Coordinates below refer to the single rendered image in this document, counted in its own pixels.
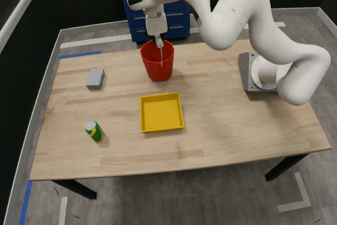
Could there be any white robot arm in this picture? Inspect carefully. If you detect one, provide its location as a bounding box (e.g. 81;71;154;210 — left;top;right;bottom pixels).
127;0;331;106

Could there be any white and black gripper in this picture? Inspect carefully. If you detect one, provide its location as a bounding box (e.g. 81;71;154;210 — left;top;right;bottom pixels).
144;13;170;44

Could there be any green and yellow drink can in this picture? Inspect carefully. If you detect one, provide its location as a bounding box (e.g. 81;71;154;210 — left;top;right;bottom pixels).
85;120;104;141

